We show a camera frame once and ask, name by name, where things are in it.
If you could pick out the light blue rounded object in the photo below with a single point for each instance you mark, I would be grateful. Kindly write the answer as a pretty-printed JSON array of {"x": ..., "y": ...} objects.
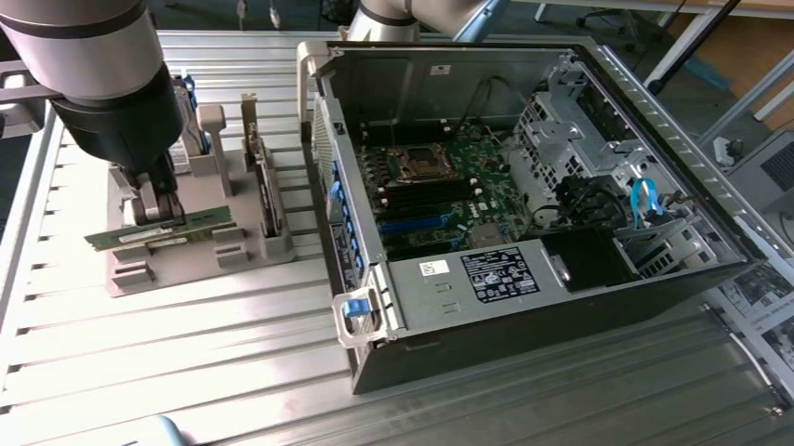
[{"x": 155, "y": 432}]

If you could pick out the black RAM slot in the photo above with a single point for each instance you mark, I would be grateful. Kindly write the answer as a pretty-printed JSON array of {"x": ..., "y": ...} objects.
[
  {"x": 428, "y": 188},
  {"x": 431, "y": 199}
]

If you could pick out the blue case latch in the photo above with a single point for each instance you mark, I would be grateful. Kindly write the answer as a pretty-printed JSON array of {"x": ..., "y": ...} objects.
[{"x": 354, "y": 310}]

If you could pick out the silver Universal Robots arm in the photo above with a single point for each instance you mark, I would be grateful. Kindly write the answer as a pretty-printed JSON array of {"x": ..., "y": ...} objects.
[{"x": 93, "y": 42}]

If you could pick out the grey parts rack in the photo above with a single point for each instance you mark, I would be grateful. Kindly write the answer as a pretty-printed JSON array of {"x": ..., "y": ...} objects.
[{"x": 235, "y": 195}]

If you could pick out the CPU socket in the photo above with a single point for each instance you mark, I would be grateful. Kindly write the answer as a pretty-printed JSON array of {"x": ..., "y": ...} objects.
[{"x": 422, "y": 163}]

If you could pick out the printed newspaper sheet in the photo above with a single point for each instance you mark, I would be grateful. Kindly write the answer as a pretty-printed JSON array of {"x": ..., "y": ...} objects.
[{"x": 759, "y": 297}]

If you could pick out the black office chair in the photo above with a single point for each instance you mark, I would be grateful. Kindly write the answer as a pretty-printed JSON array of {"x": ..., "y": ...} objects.
[{"x": 611, "y": 18}]

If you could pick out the blue expansion slot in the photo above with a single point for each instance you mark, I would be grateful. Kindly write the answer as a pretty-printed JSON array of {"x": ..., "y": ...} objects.
[{"x": 412, "y": 226}]

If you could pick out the black fan shroud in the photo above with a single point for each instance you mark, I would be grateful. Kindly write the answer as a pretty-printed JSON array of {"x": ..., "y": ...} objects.
[{"x": 588, "y": 260}]

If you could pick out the green motherboard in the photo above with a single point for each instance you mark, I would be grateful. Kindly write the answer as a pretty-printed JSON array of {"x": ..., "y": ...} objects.
[{"x": 471, "y": 186}]

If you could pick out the graphics card with metal bracket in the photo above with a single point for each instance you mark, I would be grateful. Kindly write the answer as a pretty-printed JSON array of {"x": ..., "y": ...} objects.
[{"x": 263, "y": 186}]

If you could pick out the white power strip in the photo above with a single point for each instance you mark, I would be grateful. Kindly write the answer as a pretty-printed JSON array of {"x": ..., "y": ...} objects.
[{"x": 727, "y": 148}]

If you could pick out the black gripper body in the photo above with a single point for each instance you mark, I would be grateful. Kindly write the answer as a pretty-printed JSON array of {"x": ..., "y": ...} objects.
[{"x": 120, "y": 130}]

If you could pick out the silver disk bay cage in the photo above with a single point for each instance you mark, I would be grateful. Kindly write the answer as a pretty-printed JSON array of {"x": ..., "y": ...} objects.
[{"x": 558, "y": 139}]

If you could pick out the black open PC case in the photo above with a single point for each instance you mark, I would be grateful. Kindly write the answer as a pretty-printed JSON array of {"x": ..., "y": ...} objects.
[{"x": 496, "y": 353}]

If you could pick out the black tripod pole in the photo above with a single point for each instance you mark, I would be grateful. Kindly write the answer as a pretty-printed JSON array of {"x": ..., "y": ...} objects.
[{"x": 694, "y": 42}]

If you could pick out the hard disk with blue frame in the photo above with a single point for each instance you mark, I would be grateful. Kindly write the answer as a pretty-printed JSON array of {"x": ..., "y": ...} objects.
[{"x": 188, "y": 135}]

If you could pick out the grey power supply unit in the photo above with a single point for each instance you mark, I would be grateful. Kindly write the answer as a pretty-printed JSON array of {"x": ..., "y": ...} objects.
[{"x": 471, "y": 283}]

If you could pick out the grey computer box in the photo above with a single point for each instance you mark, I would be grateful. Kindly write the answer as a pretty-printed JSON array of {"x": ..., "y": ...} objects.
[{"x": 766, "y": 186}]

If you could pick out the green RAM stick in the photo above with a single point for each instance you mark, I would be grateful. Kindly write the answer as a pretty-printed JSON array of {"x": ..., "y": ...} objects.
[
  {"x": 213, "y": 233},
  {"x": 207, "y": 220}
]

